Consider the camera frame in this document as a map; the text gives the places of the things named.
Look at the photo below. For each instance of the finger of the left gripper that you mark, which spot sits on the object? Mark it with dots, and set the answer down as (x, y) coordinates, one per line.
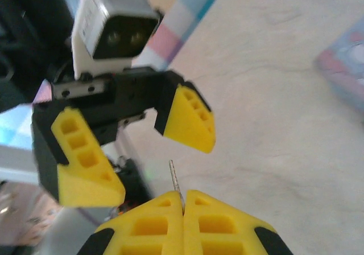
(190, 124)
(85, 181)

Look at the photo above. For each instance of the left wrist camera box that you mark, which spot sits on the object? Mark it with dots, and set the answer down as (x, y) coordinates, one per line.
(113, 24)

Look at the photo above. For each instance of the small silver key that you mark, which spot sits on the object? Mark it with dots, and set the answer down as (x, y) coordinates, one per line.
(174, 175)

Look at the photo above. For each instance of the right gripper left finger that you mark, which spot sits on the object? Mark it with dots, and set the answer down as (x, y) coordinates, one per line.
(150, 226)

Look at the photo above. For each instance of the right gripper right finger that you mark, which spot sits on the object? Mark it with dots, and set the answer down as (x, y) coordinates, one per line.
(219, 226)

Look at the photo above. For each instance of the blue cartoon tin box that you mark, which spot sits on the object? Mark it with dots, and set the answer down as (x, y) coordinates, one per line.
(347, 73)

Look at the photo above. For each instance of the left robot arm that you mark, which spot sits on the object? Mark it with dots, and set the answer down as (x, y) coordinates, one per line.
(22, 38)

